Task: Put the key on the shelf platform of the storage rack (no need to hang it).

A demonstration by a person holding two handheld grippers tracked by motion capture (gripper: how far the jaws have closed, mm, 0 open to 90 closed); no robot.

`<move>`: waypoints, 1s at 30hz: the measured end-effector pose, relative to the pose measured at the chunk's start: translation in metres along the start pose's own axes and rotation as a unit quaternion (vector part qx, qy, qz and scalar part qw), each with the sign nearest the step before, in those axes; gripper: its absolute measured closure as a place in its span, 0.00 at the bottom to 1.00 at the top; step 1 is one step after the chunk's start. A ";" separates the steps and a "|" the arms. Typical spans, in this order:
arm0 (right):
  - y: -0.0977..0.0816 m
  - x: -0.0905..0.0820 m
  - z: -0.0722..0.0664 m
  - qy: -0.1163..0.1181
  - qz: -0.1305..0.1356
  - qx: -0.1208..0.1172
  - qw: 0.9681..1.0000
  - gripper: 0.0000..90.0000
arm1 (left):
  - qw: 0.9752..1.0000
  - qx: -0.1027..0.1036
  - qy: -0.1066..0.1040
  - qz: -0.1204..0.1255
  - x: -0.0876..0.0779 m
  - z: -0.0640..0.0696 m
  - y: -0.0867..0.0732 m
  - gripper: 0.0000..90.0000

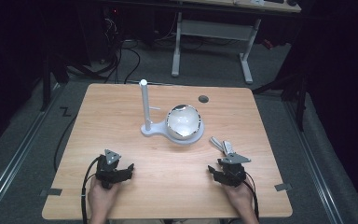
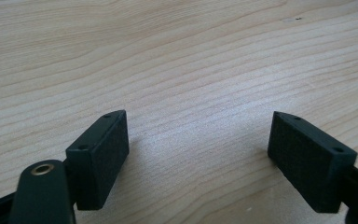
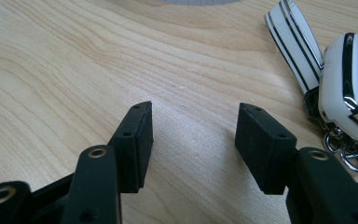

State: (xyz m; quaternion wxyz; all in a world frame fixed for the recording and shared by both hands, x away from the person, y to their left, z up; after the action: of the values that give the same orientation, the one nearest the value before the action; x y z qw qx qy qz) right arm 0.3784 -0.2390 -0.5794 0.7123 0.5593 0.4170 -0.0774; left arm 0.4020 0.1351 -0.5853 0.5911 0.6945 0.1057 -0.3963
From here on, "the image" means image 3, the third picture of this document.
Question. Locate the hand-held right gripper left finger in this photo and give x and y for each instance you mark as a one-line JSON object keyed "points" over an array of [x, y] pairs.
{"points": [[133, 149]]}

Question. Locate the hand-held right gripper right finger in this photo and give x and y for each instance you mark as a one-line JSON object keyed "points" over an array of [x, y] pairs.
{"points": [[262, 149]]}

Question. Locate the white car key fob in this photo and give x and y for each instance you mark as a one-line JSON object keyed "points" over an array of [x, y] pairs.
{"points": [[341, 90]]}

